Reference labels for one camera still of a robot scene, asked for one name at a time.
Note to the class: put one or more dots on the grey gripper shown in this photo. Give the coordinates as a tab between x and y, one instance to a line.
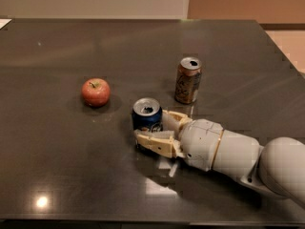
200	142

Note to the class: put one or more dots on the blue pepsi can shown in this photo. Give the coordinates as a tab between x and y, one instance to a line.
147	115

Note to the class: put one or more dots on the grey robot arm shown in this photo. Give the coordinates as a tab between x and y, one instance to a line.
276	169

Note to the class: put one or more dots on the orange brown soda can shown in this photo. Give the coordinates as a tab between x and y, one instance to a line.
188	79

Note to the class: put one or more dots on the red apple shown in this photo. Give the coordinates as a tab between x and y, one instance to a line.
96	92

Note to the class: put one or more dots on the white paper at table corner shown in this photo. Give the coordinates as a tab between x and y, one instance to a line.
4	23

